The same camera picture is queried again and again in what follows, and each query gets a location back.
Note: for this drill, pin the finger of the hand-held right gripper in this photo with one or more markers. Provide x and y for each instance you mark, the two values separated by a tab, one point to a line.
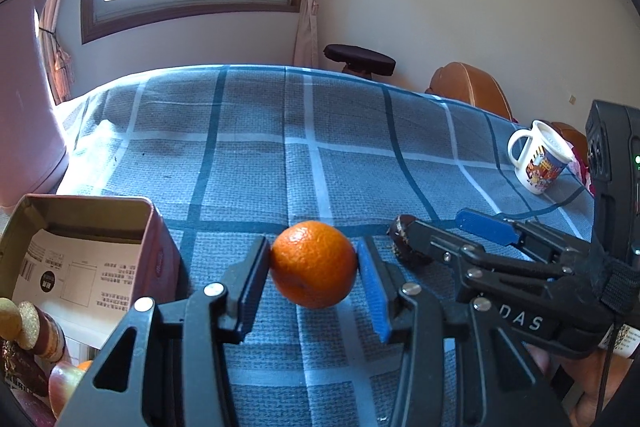
430	243
485	227

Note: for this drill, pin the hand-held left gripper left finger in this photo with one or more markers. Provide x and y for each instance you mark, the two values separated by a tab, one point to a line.
252	282

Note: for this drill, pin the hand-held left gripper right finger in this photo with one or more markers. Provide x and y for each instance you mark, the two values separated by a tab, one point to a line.
375	292

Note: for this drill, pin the dark chocolate snack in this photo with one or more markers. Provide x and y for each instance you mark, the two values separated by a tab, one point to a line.
397	237

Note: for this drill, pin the tangerine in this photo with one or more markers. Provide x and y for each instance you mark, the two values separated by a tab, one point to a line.
312	264

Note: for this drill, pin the pink metal tin box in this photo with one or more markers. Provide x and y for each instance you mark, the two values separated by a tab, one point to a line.
160	252

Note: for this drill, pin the round orange fruit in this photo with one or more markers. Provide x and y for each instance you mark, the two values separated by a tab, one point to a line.
86	365

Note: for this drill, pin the small brown fruit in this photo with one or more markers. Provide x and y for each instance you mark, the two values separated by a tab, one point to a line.
65	384

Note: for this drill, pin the person's right hand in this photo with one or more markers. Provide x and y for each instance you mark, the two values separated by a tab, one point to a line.
585	387

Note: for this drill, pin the pink floral cloth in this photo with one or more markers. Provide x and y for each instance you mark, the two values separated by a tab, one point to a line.
584	172

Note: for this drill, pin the brown leather chair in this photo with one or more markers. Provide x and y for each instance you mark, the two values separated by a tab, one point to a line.
470	87
567	132

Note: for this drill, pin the white printed mug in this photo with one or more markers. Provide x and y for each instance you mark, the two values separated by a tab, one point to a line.
542	167

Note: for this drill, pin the blue plaid tablecloth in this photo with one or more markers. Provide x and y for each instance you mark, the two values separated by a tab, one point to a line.
350	157

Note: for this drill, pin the white printed paper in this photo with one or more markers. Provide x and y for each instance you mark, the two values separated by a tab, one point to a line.
75	267

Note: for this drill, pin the dark round stool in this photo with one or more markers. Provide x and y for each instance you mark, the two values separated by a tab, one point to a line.
357	57

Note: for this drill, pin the pink electric kettle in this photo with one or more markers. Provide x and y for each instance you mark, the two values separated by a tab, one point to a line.
25	107

